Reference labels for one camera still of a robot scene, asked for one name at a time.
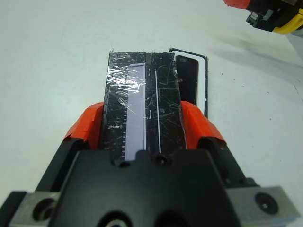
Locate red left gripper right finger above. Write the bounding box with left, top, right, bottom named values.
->
left=181, top=101, right=259, bottom=189

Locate camera box base white inside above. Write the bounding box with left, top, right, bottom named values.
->
left=169, top=47, right=209, bottom=119

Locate black camera box lid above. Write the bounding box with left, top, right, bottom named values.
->
left=98, top=49, right=189, bottom=166

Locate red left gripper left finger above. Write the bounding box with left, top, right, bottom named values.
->
left=35, top=101, right=105, bottom=192

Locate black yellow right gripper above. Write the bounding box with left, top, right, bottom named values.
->
left=222, top=0, right=303, bottom=34

